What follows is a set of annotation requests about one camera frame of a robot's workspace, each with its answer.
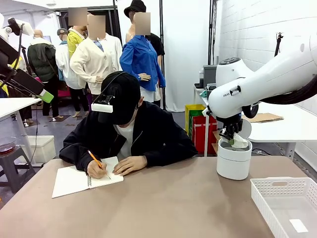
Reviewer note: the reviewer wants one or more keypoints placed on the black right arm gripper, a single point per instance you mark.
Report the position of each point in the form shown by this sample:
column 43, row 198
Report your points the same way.
column 231, row 122

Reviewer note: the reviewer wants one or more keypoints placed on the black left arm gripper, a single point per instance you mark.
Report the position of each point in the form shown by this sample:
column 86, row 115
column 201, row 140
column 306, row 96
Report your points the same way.
column 7, row 54

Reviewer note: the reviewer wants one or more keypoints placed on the white paper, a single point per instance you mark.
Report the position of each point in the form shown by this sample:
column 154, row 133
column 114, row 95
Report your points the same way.
column 240, row 142

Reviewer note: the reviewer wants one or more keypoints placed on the orange pencil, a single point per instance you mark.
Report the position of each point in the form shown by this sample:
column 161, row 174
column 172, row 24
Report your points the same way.
column 94, row 158

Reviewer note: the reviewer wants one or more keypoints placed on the white spiral notebook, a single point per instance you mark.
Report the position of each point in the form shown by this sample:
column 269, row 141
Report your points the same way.
column 71, row 181

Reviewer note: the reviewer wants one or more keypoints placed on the person's left forearm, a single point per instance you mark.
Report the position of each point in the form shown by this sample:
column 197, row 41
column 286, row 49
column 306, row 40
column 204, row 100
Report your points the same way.
column 171, row 155

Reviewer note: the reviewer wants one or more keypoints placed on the person's right forearm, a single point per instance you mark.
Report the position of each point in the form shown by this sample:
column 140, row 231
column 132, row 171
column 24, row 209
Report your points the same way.
column 74, row 156

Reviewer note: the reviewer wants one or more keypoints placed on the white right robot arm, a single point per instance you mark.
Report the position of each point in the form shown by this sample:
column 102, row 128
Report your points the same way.
column 260, row 84

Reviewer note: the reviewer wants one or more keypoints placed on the person's left hand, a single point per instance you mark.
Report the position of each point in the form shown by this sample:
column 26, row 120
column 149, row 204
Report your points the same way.
column 131, row 164

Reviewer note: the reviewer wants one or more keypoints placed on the person's right hand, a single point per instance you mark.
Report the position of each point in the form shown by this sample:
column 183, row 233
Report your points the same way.
column 97, row 169

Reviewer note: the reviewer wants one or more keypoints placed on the white table with leg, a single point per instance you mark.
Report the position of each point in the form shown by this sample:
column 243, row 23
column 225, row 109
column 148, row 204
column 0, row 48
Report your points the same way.
column 15, row 105

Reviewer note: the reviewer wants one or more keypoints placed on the thin black tripod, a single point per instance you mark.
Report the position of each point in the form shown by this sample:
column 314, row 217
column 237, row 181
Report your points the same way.
column 26, row 60

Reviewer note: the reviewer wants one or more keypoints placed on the dark green puffer mannequin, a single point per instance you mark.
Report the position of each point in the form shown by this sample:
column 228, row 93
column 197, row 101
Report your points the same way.
column 40, row 59

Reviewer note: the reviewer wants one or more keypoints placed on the white lidded trash bin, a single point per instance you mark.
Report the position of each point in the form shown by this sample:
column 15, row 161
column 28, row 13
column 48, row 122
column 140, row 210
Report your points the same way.
column 232, row 163

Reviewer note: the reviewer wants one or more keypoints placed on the brown cardboard sheet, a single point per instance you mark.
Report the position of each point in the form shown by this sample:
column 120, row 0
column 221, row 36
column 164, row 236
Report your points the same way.
column 262, row 117

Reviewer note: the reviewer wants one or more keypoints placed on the magenta case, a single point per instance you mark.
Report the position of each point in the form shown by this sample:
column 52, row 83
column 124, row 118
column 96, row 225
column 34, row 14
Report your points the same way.
column 64, row 93

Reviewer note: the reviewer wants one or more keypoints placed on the large white table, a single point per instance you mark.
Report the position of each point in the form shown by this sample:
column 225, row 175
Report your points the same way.
column 277, row 131

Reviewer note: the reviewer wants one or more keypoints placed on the white jacket capped mannequin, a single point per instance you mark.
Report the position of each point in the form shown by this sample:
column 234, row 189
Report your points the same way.
column 64, row 62

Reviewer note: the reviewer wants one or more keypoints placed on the yellow bag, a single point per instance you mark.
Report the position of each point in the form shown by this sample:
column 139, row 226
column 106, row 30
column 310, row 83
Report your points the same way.
column 192, row 111

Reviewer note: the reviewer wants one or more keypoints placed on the teal cloth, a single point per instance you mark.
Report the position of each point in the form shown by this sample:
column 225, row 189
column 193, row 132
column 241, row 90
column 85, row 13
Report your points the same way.
column 203, row 93

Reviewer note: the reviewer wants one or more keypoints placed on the grey tray with items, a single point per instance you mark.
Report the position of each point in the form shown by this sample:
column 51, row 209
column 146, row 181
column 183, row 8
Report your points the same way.
column 211, row 87

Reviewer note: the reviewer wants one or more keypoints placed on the small white side table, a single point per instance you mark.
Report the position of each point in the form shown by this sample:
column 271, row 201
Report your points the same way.
column 196, row 91

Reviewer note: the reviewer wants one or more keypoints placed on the white cardigan mannequin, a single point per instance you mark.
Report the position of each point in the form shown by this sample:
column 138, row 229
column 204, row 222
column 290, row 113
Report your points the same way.
column 84, row 62

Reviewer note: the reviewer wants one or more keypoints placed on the glass bowl with red contents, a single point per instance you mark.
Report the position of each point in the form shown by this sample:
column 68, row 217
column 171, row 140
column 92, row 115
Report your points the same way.
column 7, row 146

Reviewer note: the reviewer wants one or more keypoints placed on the grey box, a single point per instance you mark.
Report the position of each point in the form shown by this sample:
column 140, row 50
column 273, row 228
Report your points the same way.
column 209, row 74

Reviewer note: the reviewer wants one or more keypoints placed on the white storage bin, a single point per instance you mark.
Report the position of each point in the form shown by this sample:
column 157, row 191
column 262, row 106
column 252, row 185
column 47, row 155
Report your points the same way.
column 42, row 148

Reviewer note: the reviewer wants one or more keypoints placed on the yellow shirt mannequin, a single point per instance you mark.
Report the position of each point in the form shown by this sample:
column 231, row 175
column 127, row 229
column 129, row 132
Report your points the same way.
column 73, row 41

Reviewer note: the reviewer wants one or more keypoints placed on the grey plastic stool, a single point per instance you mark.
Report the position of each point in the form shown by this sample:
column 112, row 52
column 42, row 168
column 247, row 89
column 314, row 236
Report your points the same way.
column 12, row 163

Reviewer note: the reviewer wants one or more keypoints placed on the person in black jacket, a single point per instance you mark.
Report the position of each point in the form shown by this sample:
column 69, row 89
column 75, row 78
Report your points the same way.
column 153, row 134

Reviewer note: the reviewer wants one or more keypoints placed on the white perforated plastic basket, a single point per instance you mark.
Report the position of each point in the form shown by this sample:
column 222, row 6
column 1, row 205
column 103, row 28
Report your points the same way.
column 282, row 210

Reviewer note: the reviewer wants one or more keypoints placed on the black baseball cap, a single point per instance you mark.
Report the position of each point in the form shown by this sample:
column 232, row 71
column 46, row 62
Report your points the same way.
column 123, row 99

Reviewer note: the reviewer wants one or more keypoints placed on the tall black tripod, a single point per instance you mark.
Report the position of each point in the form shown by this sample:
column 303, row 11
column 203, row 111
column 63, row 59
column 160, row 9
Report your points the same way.
column 278, row 44

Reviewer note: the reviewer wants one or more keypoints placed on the black light stand pole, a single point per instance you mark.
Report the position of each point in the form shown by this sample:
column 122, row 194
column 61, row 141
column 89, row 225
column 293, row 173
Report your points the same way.
column 162, row 19
column 213, row 29

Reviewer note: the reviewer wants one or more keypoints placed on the white paper label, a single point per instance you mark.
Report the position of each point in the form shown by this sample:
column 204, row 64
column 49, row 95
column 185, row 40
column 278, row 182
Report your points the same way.
column 298, row 225

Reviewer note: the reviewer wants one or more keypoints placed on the blue shirt mannequin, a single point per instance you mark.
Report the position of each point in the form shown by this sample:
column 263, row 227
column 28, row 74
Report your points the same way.
column 146, row 59

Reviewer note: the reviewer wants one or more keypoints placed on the black t-shirt mannequin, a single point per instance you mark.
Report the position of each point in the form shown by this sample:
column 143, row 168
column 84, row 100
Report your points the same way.
column 158, row 44

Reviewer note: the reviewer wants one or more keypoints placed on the black bucket hat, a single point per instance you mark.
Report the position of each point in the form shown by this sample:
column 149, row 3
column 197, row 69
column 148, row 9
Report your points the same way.
column 135, row 7

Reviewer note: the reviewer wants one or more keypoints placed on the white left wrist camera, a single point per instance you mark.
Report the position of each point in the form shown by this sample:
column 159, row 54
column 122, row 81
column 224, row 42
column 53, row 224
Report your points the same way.
column 24, row 27

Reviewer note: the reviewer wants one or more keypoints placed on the white head-mounted camera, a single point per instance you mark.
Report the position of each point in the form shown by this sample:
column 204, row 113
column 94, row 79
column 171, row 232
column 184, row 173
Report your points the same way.
column 102, row 107

